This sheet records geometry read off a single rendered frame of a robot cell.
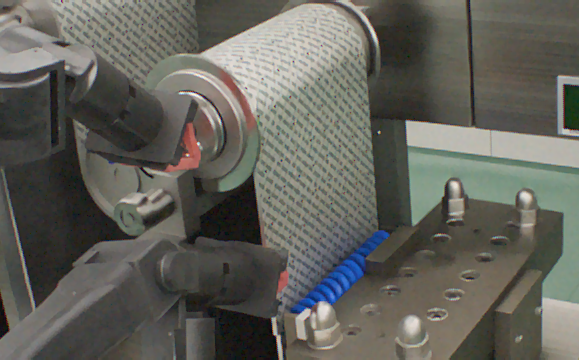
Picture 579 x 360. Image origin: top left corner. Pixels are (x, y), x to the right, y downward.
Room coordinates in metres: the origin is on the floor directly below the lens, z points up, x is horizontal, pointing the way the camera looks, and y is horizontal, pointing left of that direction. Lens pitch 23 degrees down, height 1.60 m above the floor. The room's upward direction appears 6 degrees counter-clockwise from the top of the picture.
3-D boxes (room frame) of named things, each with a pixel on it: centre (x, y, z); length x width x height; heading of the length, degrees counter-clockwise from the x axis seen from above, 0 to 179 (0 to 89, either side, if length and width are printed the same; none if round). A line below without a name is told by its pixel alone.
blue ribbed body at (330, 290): (1.04, -0.05, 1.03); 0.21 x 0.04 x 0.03; 146
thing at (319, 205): (1.05, -0.03, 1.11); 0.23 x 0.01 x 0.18; 146
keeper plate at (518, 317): (0.98, -0.24, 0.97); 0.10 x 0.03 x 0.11; 146
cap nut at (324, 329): (0.90, -0.02, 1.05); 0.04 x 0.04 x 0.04
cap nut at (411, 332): (0.86, -0.10, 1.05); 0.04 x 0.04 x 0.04
